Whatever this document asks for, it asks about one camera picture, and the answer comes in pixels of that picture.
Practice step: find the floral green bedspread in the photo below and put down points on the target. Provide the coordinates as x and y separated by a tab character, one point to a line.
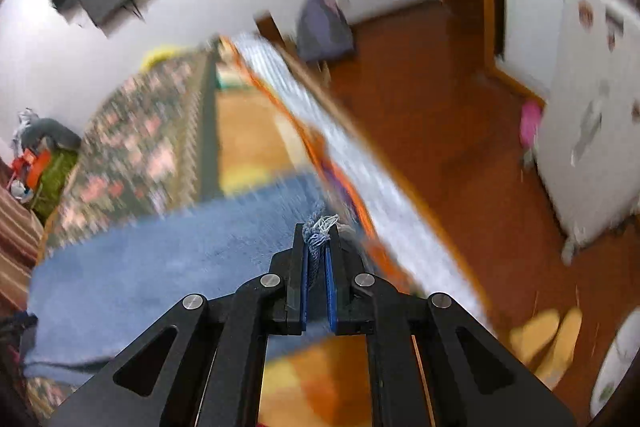
151	147

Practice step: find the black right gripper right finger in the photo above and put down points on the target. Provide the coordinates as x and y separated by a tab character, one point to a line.
349	312

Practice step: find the orange striped bed sheet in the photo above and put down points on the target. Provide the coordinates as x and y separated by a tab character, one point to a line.
413	249

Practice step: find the yellow slippers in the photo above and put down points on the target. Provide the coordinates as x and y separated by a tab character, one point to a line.
548	331

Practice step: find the yellow round cushion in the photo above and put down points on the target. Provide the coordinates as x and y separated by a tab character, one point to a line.
159	55

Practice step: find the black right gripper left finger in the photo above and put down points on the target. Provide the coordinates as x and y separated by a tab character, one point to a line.
289	312

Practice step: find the pink object on floor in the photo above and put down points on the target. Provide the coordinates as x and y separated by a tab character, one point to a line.
531	115

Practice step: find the green bag with clutter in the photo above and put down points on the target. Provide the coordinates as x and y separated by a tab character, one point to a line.
45	152

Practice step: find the blue denim jeans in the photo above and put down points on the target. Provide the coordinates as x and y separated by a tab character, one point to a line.
93	298

